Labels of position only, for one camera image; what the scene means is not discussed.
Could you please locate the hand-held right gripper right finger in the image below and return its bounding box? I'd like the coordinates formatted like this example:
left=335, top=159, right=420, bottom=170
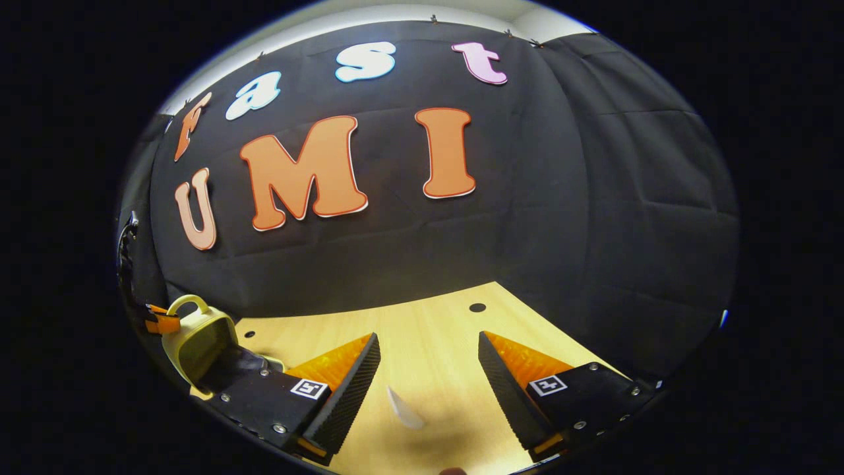
left=477, top=331, right=660, bottom=464

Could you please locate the white squeeze tube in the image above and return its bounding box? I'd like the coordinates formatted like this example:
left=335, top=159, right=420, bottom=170
left=386, top=386, right=426, bottom=431

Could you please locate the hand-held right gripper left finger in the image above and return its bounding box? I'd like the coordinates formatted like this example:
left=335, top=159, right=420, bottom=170
left=211, top=332, right=382, bottom=467

